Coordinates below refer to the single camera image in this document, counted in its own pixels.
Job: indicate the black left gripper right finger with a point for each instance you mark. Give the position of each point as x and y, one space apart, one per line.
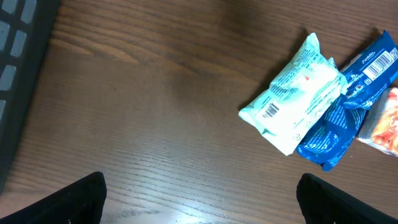
321 202

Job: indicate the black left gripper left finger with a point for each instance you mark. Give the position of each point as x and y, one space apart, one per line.
80 202

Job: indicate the orange tissue packet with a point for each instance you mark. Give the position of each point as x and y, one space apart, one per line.
379 129

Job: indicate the mint green wipes packet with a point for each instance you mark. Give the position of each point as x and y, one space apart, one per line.
296 98

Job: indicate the blue snack wrapper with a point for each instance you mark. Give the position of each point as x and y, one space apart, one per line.
368 75

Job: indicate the grey plastic mesh basket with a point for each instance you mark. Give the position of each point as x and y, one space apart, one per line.
26 26

